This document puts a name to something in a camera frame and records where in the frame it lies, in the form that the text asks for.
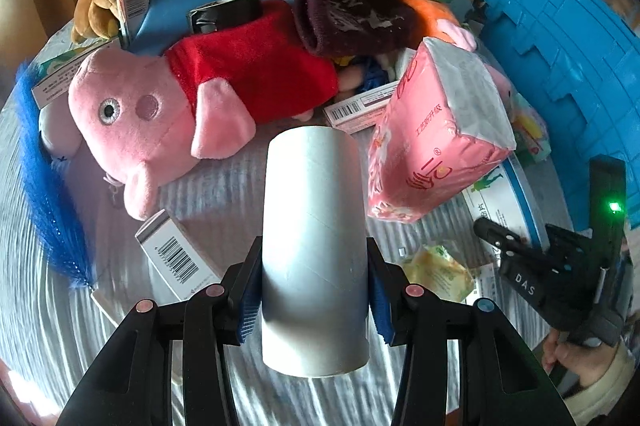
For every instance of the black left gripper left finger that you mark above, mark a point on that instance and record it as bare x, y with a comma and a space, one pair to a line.
129, 381

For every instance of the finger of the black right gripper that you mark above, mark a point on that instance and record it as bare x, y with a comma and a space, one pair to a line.
506, 243

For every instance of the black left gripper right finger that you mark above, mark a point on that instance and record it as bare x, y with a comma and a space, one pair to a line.
501, 382

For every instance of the white cylinder tube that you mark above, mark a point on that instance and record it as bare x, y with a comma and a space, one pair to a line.
314, 255

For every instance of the person's right hand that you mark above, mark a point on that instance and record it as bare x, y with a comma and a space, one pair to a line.
588, 363

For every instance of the blue white medicine box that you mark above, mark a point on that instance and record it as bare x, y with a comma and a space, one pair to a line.
505, 197

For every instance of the clear snack packet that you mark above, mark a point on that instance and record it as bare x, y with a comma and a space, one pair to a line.
435, 269

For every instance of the grey striped tablecloth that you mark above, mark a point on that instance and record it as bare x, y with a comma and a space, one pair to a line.
51, 332

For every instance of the colourful small snack pack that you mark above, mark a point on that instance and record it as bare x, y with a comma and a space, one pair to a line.
531, 134

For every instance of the white barcode medicine box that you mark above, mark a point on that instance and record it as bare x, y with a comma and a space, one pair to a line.
173, 255

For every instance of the pink tissue pack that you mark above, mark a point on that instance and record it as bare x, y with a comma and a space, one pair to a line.
446, 126

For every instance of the blue plastic storage bin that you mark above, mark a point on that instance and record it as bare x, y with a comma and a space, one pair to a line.
576, 62

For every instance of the pink white medicine box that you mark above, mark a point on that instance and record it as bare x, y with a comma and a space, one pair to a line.
361, 111

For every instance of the blue feather duster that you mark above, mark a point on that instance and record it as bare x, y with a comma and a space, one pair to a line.
50, 206

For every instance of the orange plush toy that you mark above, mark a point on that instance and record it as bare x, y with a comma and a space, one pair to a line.
435, 20

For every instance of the pink pig plush toy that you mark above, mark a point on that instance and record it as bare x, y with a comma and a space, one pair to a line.
149, 120

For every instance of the black glasses case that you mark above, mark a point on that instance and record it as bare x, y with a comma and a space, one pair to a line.
223, 14

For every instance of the small upright white box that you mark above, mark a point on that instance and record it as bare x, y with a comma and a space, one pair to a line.
130, 15

